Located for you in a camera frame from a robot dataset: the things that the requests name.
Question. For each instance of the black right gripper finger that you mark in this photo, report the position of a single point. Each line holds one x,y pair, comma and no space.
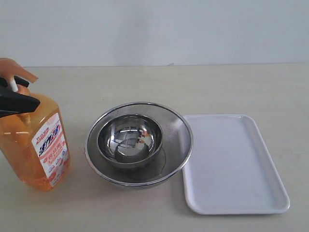
18,80

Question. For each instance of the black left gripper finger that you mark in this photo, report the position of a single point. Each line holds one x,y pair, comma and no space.
12,103

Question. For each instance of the orange pump soap bottle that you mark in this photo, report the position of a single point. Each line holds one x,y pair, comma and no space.
34,144

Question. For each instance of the stainless steel mesh strainer bowl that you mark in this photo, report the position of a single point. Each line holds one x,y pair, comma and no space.
175,152

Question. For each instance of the small stainless steel bowl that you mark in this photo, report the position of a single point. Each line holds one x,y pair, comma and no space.
130,141

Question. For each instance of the white plastic tray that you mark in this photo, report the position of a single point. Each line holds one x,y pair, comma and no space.
230,170

